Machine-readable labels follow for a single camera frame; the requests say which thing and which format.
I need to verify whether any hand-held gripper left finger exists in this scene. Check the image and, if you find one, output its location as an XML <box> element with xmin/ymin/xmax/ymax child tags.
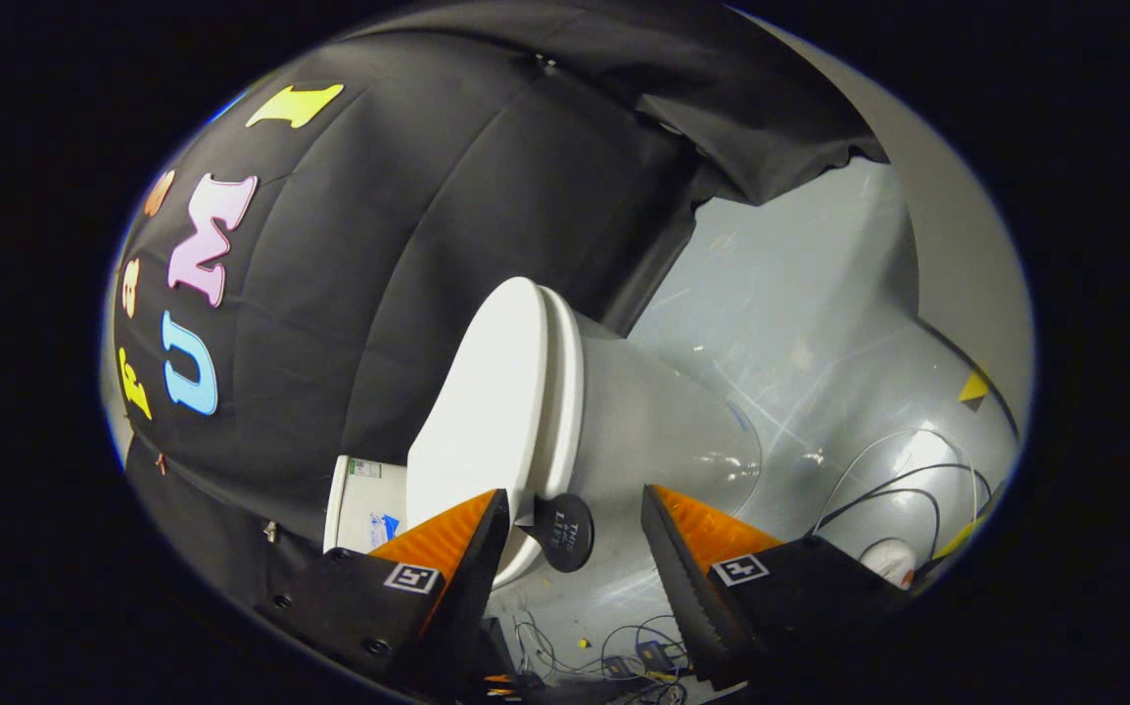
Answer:
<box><xmin>257</xmin><ymin>488</ymin><xmax>513</xmax><ymax>702</ymax></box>

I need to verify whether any black cable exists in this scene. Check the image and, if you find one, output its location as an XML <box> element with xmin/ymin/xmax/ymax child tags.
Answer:
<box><xmin>818</xmin><ymin>463</ymin><xmax>995</xmax><ymax>561</ymax></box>

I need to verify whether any tangle of floor cables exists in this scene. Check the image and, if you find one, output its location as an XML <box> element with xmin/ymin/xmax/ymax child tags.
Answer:
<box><xmin>506</xmin><ymin>612</ymin><xmax>699</xmax><ymax>705</ymax></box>

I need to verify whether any black round lid handle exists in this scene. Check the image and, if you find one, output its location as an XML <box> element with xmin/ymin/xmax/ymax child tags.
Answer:
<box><xmin>518</xmin><ymin>493</ymin><xmax>596</xmax><ymax>575</ymax></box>

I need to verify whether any black backdrop cloth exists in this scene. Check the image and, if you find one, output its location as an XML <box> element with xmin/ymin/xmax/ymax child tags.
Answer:
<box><xmin>110</xmin><ymin>0</ymin><xmax>890</xmax><ymax>628</ymax></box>

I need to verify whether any white round object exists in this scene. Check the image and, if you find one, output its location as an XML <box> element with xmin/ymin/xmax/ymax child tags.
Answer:
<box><xmin>859</xmin><ymin>539</ymin><xmax>918</xmax><ymax>589</ymax></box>

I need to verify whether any white cable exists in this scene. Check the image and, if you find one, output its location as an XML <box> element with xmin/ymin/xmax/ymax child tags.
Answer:
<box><xmin>810</xmin><ymin>427</ymin><xmax>993</xmax><ymax>549</ymax></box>

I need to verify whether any white toilet lid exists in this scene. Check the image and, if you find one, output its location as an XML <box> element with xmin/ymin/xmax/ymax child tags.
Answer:
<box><xmin>406</xmin><ymin>277</ymin><xmax>552</xmax><ymax>589</ymax></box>

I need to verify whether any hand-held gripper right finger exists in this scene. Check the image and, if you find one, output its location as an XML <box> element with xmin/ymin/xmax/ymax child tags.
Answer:
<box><xmin>640</xmin><ymin>483</ymin><xmax>919</xmax><ymax>692</ymax></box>

